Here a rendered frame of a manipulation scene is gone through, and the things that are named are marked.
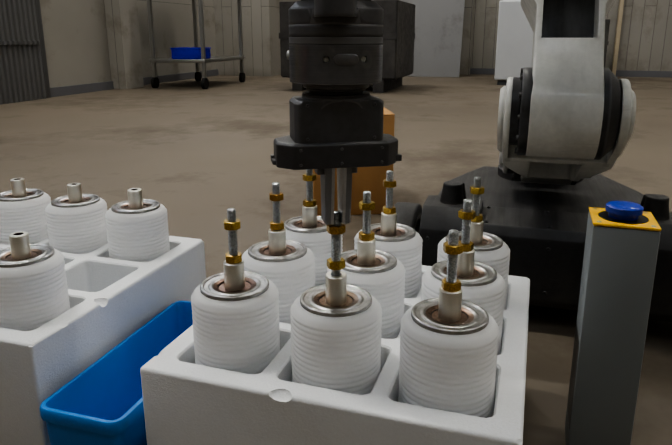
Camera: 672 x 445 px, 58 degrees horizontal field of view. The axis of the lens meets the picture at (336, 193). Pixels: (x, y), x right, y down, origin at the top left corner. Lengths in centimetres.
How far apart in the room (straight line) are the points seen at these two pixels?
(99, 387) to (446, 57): 752
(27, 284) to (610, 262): 69
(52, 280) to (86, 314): 6
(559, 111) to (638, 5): 795
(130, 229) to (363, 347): 49
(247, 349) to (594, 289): 40
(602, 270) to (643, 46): 820
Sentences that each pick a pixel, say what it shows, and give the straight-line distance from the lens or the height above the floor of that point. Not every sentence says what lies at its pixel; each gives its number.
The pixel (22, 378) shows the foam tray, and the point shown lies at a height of 13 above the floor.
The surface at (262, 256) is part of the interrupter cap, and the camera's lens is 76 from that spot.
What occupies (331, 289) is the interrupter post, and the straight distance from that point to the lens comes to 63.
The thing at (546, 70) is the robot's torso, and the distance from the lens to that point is 100.
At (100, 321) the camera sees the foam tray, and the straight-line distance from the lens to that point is 87.
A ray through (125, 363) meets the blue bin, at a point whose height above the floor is 9.
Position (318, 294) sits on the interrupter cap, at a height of 25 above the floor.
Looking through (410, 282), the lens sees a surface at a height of 19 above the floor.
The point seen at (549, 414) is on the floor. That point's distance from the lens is 96.
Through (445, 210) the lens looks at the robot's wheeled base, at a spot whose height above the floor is 21.
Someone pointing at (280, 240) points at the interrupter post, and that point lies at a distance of 77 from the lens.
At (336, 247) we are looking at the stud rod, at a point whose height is 31.
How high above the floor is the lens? 52
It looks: 15 degrees down
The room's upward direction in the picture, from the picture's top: straight up
